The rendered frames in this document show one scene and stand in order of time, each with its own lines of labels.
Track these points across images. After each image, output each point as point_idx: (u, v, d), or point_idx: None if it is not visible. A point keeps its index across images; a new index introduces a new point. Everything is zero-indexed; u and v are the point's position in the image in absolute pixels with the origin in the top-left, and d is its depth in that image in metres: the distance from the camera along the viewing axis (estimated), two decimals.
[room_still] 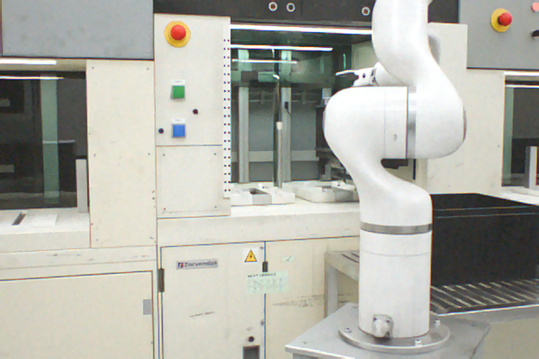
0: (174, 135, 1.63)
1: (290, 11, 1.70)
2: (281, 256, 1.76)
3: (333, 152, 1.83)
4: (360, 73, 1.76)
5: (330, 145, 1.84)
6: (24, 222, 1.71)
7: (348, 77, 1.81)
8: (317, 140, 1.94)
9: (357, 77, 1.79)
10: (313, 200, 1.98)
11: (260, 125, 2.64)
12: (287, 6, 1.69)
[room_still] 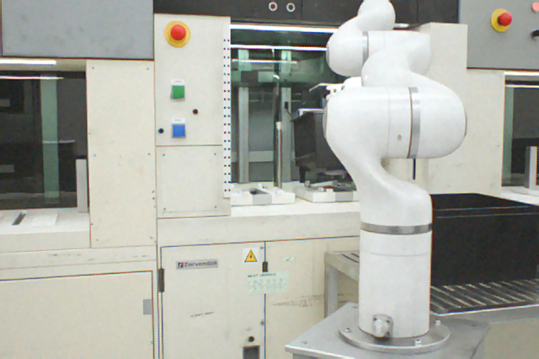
0: (174, 135, 1.63)
1: (290, 11, 1.70)
2: (281, 256, 1.76)
3: (309, 157, 2.00)
4: (332, 88, 1.96)
5: (306, 151, 2.02)
6: (24, 222, 1.71)
7: (320, 91, 2.01)
8: (296, 151, 2.12)
9: (328, 92, 1.99)
10: (313, 200, 1.98)
11: (260, 125, 2.64)
12: (287, 6, 1.69)
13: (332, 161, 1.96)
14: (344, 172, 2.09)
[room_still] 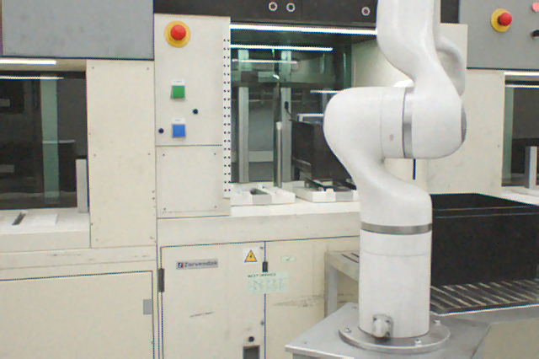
0: (174, 135, 1.63)
1: (290, 11, 1.70)
2: (281, 256, 1.76)
3: (305, 164, 2.04)
4: None
5: (303, 158, 2.05)
6: (24, 222, 1.71)
7: None
8: (293, 150, 2.15)
9: None
10: (313, 200, 1.98)
11: (260, 125, 2.64)
12: (287, 6, 1.69)
13: (327, 173, 2.00)
14: None
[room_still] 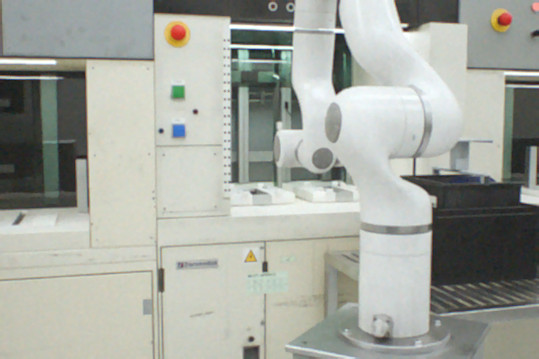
0: (174, 135, 1.63)
1: (290, 11, 1.70)
2: (281, 256, 1.76)
3: None
4: None
5: None
6: (24, 222, 1.71)
7: None
8: None
9: None
10: (313, 200, 1.98)
11: (260, 125, 2.64)
12: (287, 6, 1.69)
13: None
14: None
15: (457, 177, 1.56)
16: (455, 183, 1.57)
